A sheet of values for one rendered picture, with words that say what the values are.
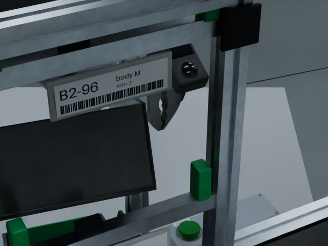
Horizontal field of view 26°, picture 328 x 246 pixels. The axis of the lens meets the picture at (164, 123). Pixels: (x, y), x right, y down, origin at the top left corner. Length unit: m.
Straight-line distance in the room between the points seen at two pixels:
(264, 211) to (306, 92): 2.18
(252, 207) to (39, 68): 0.93
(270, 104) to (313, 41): 2.15
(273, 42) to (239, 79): 3.37
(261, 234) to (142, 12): 0.88
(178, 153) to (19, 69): 1.20
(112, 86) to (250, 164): 1.15
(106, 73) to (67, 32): 0.04
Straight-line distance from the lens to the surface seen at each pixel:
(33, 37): 0.43
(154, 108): 1.04
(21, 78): 0.44
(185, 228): 1.27
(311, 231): 1.29
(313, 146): 3.13
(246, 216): 1.32
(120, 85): 0.47
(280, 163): 1.61
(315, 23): 4.13
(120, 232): 0.55
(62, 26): 0.43
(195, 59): 0.95
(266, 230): 1.31
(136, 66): 0.47
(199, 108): 1.77
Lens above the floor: 1.85
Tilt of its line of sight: 35 degrees down
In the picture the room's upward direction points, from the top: straight up
